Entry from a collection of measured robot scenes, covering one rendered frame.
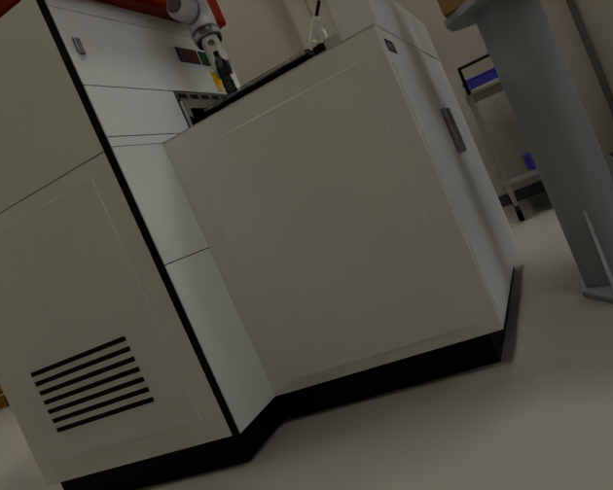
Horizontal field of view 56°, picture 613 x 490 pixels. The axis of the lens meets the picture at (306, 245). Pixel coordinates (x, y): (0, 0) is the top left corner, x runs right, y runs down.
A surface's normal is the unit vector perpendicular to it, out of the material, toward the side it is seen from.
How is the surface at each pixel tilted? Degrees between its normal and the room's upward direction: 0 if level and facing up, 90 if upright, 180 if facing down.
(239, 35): 90
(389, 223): 90
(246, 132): 90
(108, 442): 90
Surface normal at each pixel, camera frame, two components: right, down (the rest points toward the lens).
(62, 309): -0.36, 0.20
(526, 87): -0.65, 0.32
